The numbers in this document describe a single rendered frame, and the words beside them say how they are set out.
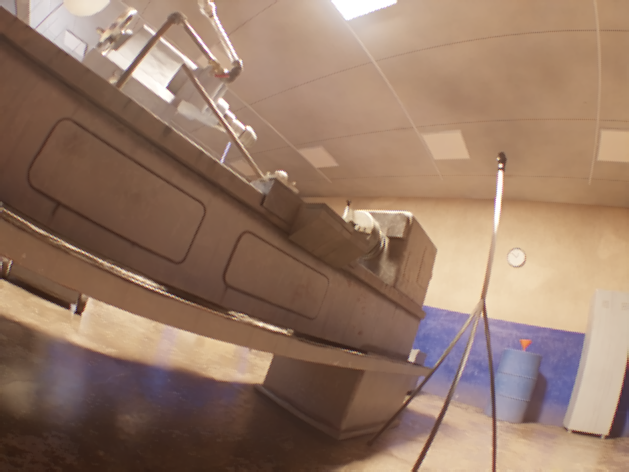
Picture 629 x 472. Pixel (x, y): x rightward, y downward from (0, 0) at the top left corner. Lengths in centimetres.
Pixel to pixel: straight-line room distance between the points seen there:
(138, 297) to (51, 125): 44
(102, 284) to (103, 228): 19
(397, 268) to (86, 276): 154
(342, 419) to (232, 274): 97
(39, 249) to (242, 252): 58
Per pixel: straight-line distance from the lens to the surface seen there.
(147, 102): 94
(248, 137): 121
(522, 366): 408
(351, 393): 156
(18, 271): 197
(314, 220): 94
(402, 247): 180
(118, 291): 63
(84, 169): 77
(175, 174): 82
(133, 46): 107
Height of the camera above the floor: 53
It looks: 15 degrees up
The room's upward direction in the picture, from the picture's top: 21 degrees clockwise
